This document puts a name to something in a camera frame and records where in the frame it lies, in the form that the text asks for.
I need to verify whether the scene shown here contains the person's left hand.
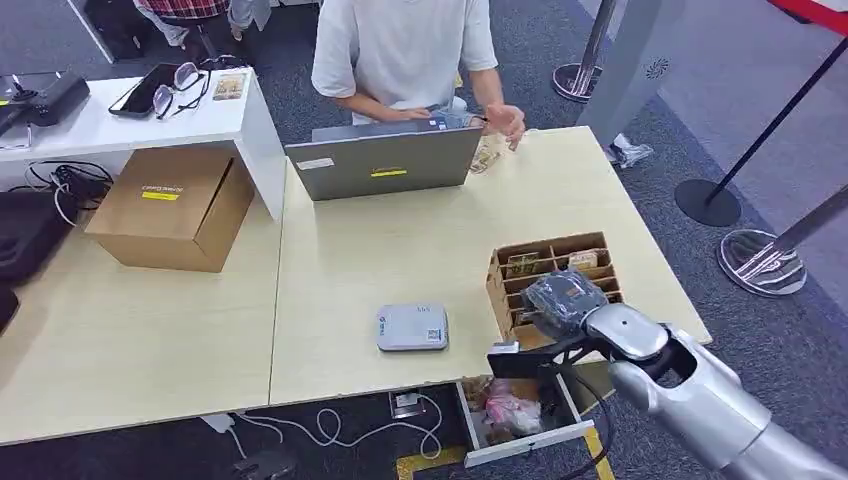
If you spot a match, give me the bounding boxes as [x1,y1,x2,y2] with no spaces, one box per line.
[486,103,529,153]

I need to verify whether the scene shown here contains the person's right hand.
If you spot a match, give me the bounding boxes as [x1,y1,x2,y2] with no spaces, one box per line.
[380,107,433,123]

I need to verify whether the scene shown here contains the wrapped card packet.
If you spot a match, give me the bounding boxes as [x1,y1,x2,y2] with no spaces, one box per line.
[468,141,506,176]

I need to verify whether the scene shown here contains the grey laptop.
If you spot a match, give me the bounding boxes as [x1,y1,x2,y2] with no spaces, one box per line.
[284,119,485,203]

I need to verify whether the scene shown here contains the person in white top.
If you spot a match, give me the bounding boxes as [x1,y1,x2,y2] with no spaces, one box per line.
[310,0,529,153]

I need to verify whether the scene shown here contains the clear plastic wrapper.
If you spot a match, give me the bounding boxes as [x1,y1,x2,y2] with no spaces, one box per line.
[603,133,655,170]

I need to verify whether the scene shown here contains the grey panel stand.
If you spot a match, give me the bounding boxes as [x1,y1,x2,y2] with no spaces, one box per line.
[575,0,688,148]

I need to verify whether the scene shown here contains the green printed card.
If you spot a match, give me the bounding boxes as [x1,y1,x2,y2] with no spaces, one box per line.
[506,252,542,277]

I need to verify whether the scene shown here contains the white desk riser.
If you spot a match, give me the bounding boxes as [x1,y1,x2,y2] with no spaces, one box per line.
[0,66,288,222]

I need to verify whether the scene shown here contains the wooden card box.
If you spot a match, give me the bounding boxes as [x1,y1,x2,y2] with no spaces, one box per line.
[484,231,626,352]

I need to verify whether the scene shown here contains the small picture card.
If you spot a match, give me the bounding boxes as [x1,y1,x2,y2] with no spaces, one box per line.
[211,72,248,103]

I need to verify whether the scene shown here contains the grey card reader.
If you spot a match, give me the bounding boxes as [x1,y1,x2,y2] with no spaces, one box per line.
[375,302,451,353]

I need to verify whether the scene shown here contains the black eyeglasses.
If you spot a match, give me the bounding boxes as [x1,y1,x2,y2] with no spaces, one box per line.
[151,60,214,121]

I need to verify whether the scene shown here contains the person on stool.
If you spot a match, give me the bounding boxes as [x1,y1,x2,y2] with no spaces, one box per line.
[132,0,274,61]

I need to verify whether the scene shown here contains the brown cardboard box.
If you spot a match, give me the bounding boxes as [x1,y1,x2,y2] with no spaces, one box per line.
[84,146,257,275]

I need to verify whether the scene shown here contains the black smartphone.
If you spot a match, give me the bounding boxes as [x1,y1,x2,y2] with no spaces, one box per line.
[107,62,181,120]

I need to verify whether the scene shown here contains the pink plastic bag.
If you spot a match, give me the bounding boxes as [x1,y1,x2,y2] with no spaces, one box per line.
[482,379,546,440]

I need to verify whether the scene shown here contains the metal floor socket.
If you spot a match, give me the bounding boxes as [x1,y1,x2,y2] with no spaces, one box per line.
[388,391,426,421]

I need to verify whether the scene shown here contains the red barrier belt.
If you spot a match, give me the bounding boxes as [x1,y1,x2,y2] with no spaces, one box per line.
[767,0,848,38]

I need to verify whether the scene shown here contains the white open drawer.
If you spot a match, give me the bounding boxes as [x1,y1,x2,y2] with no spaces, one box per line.
[453,372,597,470]

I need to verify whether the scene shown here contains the black desktop device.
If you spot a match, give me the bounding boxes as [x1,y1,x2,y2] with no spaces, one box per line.
[0,70,92,137]

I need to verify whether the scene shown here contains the white power adapter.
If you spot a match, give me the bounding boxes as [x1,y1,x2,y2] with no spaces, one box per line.
[199,413,237,436]

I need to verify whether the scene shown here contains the black bag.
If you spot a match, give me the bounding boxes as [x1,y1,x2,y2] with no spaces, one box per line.
[0,188,79,287]

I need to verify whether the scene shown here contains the chrome stanchion post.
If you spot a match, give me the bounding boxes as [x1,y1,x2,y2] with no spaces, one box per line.
[551,0,619,105]
[716,185,848,298]

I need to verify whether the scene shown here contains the black stanchion post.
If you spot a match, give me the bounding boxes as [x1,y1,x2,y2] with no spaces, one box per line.
[673,36,848,229]

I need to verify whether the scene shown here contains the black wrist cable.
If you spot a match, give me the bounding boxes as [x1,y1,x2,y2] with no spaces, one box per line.
[559,374,615,480]

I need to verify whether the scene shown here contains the white power cable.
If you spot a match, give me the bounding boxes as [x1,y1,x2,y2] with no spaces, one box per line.
[225,393,444,462]

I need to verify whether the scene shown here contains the black cable bundle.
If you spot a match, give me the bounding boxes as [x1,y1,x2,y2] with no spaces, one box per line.
[25,160,115,217]

